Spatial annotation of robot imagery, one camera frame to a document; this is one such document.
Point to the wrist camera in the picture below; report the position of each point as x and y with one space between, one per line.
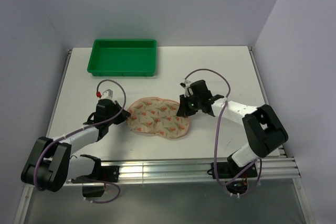
186 84
108 94

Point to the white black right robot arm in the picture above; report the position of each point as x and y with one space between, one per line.
263 129

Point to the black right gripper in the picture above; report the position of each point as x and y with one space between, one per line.
184 110

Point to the green plastic tray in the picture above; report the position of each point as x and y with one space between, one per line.
123 58

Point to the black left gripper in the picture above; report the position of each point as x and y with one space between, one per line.
124 116

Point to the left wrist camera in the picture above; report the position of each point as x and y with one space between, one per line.
108 94

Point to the pink floral mesh laundry bag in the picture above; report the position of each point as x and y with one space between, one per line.
157 116

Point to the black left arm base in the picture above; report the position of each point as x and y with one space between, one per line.
105 174

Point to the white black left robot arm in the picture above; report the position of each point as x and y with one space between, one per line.
50 163

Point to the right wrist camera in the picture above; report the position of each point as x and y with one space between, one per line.
186 84

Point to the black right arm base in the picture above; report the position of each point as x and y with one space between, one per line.
237 184

